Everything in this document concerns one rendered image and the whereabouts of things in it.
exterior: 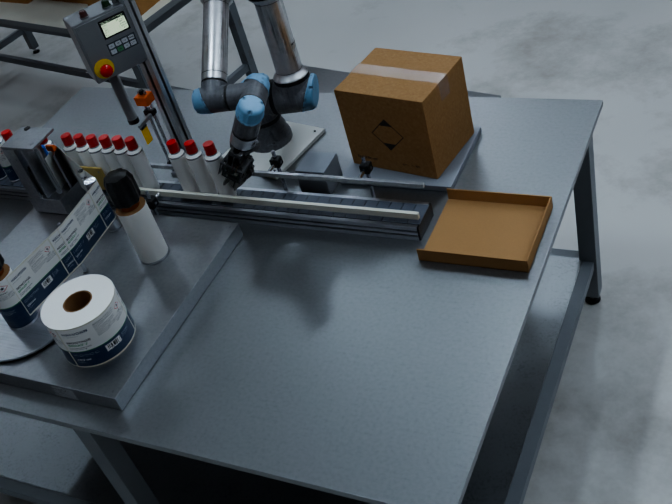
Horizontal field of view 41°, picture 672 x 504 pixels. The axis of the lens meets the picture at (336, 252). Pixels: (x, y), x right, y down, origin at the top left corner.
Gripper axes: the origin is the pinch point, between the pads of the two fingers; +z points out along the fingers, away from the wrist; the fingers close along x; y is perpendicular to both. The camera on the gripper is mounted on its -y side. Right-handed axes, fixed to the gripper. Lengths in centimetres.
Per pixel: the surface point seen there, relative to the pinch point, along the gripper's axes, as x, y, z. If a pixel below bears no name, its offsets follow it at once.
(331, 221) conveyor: 32.4, 6.0, -11.4
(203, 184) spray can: -8.8, 2.9, 4.0
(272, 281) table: 26.0, 28.2, -2.9
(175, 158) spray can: -19.1, 3.0, -1.1
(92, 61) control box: -50, 1, -20
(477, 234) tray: 70, 2, -29
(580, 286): 114, -43, 17
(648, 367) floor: 145, -30, 24
